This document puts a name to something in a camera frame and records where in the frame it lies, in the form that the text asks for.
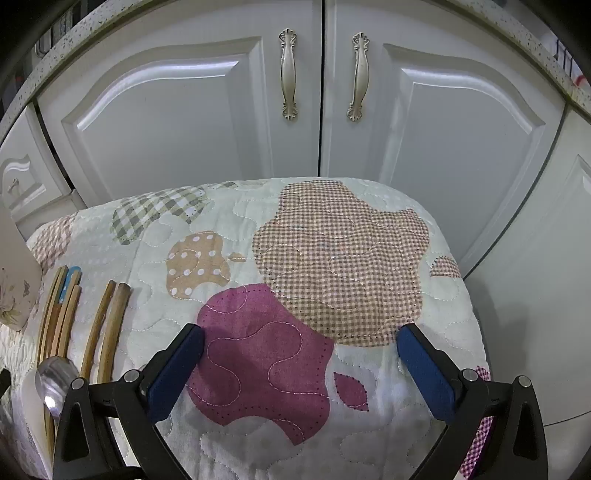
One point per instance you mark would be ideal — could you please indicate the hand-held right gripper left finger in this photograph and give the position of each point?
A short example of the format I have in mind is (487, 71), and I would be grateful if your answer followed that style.
(175, 369)

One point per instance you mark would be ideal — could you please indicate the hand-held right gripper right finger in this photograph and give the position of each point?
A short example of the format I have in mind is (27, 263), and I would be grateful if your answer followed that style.
(425, 369)

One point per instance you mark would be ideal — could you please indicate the thick dark bamboo chopstick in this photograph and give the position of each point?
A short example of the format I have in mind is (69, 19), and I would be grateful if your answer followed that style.
(113, 332)
(98, 323)

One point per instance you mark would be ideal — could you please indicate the blue-tipped wooden chopstick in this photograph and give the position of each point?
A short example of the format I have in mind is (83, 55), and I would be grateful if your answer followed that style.
(70, 281)

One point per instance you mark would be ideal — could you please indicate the light wooden chopstick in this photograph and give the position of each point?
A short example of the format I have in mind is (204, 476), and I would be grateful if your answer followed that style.
(51, 309)

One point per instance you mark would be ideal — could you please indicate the white floral utensil holder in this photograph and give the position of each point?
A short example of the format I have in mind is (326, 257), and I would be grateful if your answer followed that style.
(16, 277)

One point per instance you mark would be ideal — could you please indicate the metal spoon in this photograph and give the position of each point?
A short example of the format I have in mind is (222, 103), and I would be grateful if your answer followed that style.
(55, 378)

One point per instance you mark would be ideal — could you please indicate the quilted patchwork blanket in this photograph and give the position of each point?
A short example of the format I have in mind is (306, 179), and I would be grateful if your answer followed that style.
(323, 258)

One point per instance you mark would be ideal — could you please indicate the white side cabinet door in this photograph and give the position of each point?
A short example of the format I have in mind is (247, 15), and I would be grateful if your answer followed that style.
(545, 277)

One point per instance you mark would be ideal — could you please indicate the white drawer with knob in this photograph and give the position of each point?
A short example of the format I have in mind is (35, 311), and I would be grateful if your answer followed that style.
(27, 157)

